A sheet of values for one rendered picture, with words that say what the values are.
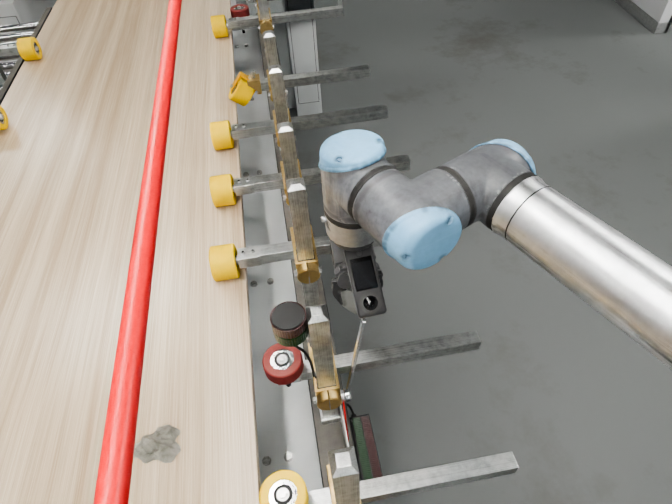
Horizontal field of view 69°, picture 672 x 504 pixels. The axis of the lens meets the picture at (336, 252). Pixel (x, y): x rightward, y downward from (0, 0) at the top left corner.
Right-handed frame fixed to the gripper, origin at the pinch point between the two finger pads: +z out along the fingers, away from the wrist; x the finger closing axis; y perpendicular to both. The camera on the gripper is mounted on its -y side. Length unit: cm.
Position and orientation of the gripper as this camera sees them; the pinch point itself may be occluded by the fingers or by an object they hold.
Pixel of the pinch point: (357, 311)
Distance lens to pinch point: 92.6
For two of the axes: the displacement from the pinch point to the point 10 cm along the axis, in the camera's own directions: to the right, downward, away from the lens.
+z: 0.5, 6.6, 7.5
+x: -9.8, 1.6, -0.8
